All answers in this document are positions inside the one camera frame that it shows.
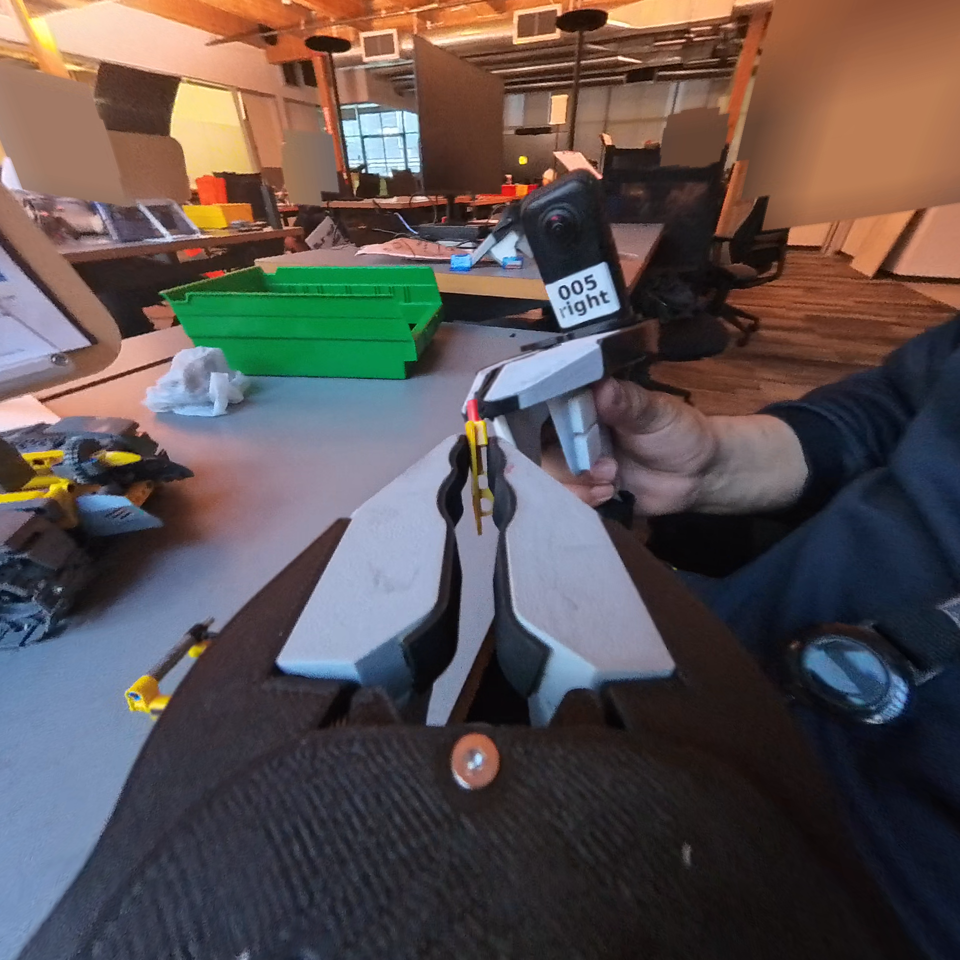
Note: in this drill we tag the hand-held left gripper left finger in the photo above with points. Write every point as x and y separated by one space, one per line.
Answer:
368 600

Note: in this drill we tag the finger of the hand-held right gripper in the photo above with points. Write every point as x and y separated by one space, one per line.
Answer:
525 431
540 375

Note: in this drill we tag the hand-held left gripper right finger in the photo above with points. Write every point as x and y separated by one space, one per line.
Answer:
593 600

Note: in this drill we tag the yellow toy beam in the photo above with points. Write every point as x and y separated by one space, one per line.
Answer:
479 473

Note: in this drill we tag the person's right forearm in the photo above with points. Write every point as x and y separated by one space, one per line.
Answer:
780 458

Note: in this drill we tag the grey desk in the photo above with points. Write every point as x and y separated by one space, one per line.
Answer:
270 495

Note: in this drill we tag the person's right hand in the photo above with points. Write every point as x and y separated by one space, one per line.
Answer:
660 450

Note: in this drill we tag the spare grey gripper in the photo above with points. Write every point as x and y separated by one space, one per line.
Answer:
488 248

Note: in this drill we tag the black office chair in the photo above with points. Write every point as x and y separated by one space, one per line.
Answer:
690 240

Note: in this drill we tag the wooden table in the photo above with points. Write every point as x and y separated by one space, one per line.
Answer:
450 278

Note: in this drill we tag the black floor lamp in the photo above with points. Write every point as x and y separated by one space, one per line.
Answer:
579 75
327 90

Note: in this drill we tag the dark partition panel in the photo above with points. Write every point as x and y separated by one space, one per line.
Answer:
458 120

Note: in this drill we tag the window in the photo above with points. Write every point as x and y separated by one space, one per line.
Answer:
380 140

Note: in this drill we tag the yellow black toy axle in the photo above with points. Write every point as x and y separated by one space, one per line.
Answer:
158 683

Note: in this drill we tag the green plastic bin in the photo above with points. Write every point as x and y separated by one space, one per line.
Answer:
300 323

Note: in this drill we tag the crumpled white tissue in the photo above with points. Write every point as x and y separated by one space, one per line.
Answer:
195 383

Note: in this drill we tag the yellow grey toy bulldozer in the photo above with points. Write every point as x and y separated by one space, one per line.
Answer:
68 495

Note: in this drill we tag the person's dark blue jacket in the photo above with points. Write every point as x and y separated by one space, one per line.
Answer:
840 840

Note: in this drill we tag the yellow storage bin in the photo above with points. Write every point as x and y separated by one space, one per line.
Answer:
218 215

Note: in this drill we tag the red storage bin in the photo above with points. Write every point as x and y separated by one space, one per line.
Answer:
210 189

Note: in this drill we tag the instruction sheet board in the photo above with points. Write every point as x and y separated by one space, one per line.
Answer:
38 315

